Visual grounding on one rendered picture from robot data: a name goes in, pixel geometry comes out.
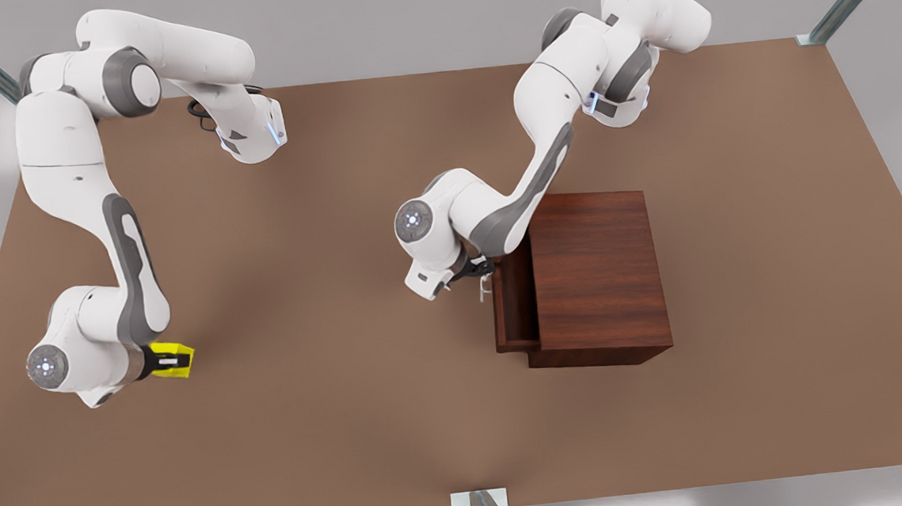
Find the yellow box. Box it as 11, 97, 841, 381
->
148, 340, 198, 382

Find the black cable loop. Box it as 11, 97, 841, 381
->
185, 82, 269, 135

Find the dark wooden drawer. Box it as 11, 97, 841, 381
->
488, 235, 542, 355

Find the dark wooden cabinet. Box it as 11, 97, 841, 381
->
516, 187, 676, 374

